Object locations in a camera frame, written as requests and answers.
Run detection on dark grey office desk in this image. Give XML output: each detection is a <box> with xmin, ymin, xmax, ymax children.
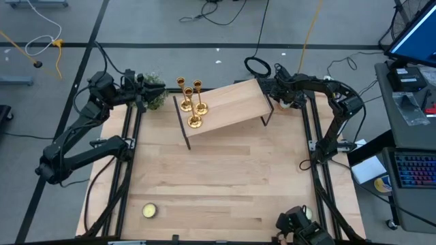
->
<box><xmin>373</xmin><ymin>60</ymin><xmax>436</xmax><ymax>235</ymax></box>

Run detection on yellow plug cable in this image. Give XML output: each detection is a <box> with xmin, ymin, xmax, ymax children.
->
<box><xmin>50</xmin><ymin>38</ymin><xmax>65</xmax><ymax>80</ymax></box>

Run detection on black computer keyboard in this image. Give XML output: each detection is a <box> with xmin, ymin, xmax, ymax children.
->
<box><xmin>394</xmin><ymin>150</ymin><xmax>436</xmax><ymax>190</ymax></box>

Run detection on clear plastic bag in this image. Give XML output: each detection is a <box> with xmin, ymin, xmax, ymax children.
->
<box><xmin>391</xmin><ymin>91</ymin><xmax>431</xmax><ymax>127</ymax></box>

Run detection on green potted plant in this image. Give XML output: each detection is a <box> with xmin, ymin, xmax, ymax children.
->
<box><xmin>131</xmin><ymin>71</ymin><xmax>170</xmax><ymax>112</ymax></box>

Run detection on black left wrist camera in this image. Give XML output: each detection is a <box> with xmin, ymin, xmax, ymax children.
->
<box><xmin>123</xmin><ymin>68</ymin><xmax>137</xmax><ymax>86</ymax></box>

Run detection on black equipment box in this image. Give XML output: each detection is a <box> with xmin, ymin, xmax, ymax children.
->
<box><xmin>386</xmin><ymin>65</ymin><xmax>428</xmax><ymax>93</ymax></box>

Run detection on yellow hanging cable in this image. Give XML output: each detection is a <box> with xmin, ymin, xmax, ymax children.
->
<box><xmin>0</xmin><ymin>29</ymin><xmax>44</xmax><ymax>69</ymax></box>
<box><xmin>296</xmin><ymin>0</ymin><xmax>324</xmax><ymax>75</ymax></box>

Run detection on white notebook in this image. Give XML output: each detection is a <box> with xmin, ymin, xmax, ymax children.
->
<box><xmin>349</xmin><ymin>154</ymin><xmax>388</xmax><ymax>185</ymax></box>

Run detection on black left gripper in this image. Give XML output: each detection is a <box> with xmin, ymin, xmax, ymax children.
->
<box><xmin>119</xmin><ymin>72</ymin><xmax>167</xmax><ymax>114</ymax></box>

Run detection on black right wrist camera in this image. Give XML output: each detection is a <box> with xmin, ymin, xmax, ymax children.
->
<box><xmin>273</xmin><ymin>62</ymin><xmax>291</xmax><ymax>80</ymax></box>

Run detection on black red patterned candle tin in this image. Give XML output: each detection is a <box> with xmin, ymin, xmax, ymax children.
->
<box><xmin>141</xmin><ymin>202</ymin><xmax>159</xmax><ymax>220</ymax></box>

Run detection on tall gold candlestick holder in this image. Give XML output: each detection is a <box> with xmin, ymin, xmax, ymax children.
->
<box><xmin>183</xmin><ymin>86</ymin><xmax>204</xmax><ymax>130</ymax></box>

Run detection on white floor cable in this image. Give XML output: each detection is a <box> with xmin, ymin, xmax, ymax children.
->
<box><xmin>25</xmin><ymin>0</ymin><xmax>63</xmax><ymax>57</ymax></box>

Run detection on grey table foot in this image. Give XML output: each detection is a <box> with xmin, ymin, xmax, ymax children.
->
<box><xmin>4</xmin><ymin>0</ymin><xmax>69</xmax><ymax>10</ymax></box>
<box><xmin>0</xmin><ymin>74</ymin><xmax>35</xmax><ymax>87</ymax></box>

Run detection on black coiled cable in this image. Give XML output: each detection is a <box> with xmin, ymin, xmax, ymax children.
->
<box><xmin>243</xmin><ymin>0</ymin><xmax>273</xmax><ymax>79</ymax></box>

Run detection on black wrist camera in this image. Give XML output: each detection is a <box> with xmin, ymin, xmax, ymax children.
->
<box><xmin>273</xmin><ymin>62</ymin><xmax>291</xmax><ymax>80</ymax></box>
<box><xmin>123</xmin><ymin>68</ymin><xmax>137</xmax><ymax>86</ymax></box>

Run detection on wooden shelf riser black legs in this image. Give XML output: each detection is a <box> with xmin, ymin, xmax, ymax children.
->
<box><xmin>172</xmin><ymin>78</ymin><xmax>276</xmax><ymax>151</ymax></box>

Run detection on blue screen computer monitor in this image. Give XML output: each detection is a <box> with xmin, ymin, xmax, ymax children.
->
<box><xmin>384</xmin><ymin>0</ymin><xmax>436</xmax><ymax>69</ymax></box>

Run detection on yellow blue round object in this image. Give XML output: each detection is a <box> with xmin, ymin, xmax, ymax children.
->
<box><xmin>373</xmin><ymin>174</ymin><xmax>394</xmax><ymax>195</ymax></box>

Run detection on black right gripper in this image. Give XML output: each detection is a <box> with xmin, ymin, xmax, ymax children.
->
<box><xmin>257</xmin><ymin>72</ymin><xmax>308</xmax><ymax>110</ymax></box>

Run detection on black aluminium table frame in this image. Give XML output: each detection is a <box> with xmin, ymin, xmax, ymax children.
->
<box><xmin>81</xmin><ymin>87</ymin><xmax>368</xmax><ymax>245</ymax></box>

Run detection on black floor fan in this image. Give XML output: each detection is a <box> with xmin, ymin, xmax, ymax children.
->
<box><xmin>377</xmin><ymin>0</ymin><xmax>433</xmax><ymax>52</ymax></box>

